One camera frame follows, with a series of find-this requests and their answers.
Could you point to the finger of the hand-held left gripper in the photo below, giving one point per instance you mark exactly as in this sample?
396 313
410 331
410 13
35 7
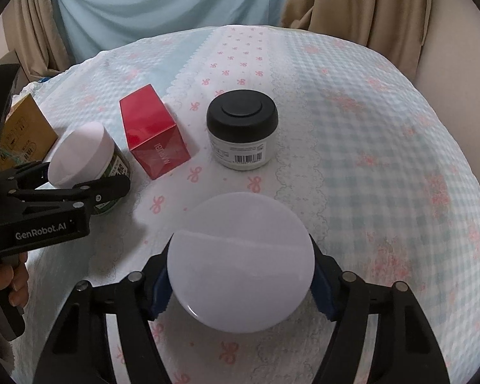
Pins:
28 172
100 190

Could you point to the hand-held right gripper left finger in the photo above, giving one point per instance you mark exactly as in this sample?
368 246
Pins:
160 288

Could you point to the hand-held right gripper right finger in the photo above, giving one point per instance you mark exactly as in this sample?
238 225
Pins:
323 288

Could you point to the white-lid jar with green label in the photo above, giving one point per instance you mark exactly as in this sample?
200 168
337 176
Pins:
84 152

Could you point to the brown cardboard box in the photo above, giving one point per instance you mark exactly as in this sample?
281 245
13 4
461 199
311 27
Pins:
28 128

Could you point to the white round lid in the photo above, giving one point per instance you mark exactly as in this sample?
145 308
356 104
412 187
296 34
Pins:
240 264

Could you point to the person's left hand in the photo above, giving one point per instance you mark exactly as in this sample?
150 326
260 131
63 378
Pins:
8 280

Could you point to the red rectangular box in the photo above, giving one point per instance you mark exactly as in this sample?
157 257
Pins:
156 136

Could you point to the beige curtain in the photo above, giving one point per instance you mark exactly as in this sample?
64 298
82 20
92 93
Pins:
28 20
364 8

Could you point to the black-lid white jar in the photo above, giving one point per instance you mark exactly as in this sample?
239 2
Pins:
242 128

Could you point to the light blue cloth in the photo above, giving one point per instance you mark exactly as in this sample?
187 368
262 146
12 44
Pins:
164 4

